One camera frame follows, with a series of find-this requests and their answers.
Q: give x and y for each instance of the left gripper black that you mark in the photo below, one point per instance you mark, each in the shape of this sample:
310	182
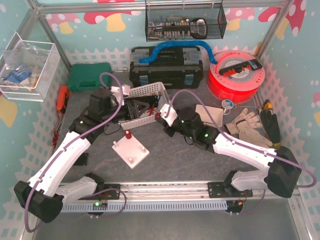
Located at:
130	110

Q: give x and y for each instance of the white work glove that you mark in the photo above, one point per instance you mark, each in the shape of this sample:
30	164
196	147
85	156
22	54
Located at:
246	125

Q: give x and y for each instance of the black wire mesh basket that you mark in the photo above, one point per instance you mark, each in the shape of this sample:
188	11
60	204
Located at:
178	20

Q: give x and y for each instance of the red filament spool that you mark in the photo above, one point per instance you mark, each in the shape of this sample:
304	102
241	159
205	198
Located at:
237	76

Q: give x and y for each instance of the blue white glove in box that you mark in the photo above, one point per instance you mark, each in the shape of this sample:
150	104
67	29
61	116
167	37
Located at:
19	76

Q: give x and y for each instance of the white small parts box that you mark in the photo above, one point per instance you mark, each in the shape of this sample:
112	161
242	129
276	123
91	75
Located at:
216	113

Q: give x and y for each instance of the white peg base plate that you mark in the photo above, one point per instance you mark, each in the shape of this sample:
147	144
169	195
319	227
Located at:
130	150

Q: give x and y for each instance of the orange multimeter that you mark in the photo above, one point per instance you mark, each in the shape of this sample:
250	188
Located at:
62	99

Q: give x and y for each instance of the black toolbox with blue latches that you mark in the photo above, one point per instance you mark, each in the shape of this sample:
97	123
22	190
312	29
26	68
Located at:
175	67

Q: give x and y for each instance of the green plastic tool case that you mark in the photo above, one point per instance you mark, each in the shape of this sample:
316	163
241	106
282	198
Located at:
84	77

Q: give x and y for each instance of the clear acrylic wall box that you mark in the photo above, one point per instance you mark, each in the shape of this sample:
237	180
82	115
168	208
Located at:
42	59

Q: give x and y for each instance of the black bracket on floor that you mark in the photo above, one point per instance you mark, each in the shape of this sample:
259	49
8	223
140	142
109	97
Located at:
82	160

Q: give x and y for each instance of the white plastic perforated basket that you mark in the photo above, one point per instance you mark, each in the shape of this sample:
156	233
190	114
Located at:
152	89

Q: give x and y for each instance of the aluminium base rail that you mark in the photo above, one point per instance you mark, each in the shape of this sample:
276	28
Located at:
164	191

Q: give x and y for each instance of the grey slotted cable duct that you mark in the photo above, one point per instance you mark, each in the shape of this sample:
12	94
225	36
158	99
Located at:
151	206

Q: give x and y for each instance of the red multimeter probe leads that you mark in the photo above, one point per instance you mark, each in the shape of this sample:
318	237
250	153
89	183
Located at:
56	131

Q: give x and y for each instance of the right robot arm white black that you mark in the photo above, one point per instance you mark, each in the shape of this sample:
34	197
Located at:
276	170

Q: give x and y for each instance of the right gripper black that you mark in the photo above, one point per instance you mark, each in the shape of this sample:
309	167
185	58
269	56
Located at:
169	129

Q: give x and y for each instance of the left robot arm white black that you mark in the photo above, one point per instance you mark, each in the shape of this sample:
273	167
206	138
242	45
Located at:
42	195

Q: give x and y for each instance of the yellow black screwdriver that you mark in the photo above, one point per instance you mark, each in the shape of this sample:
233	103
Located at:
266	106

